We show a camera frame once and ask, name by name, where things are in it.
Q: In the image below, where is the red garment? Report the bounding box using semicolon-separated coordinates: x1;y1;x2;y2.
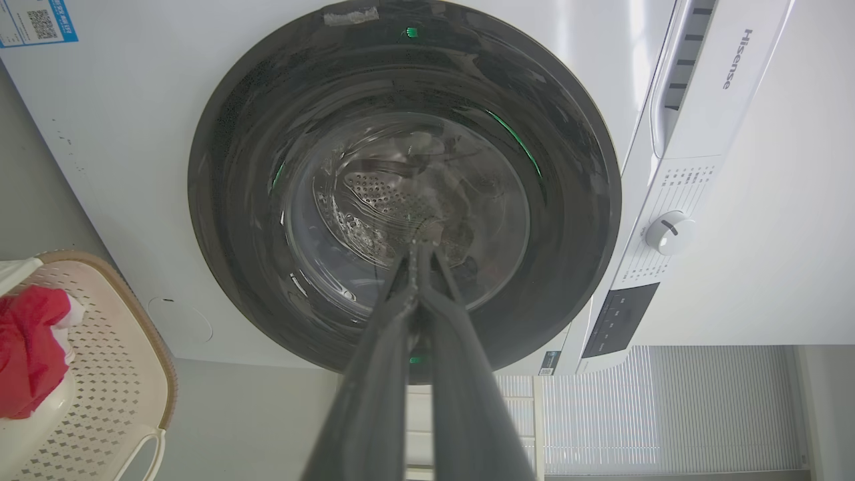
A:
0;286;72;420

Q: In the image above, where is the white window blind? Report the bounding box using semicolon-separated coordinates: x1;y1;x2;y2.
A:
406;345;806;476

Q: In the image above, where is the cream perforated laundry basket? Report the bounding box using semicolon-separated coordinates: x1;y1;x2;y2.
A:
0;251;178;481

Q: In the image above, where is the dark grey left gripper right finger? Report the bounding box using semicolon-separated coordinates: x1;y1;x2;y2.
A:
418;245;536;481

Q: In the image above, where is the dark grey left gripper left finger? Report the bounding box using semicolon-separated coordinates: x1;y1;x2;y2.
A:
302;242;420;481

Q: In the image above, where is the white Hisense washing machine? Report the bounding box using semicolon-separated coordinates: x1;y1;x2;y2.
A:
0;0;797;376

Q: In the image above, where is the dark round washing machine door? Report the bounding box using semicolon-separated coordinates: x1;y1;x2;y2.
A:
188;0;623;384

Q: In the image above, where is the blue QR code sticker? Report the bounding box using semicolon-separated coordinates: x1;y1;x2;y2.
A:
0;0;79;48

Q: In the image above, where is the white control dial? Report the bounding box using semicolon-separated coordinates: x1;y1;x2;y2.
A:
645;211;696;256

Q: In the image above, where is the black display panel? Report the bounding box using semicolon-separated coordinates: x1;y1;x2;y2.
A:
581;282;661;359

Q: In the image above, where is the white garment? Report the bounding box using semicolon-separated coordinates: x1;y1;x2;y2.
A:
51;297;85;365

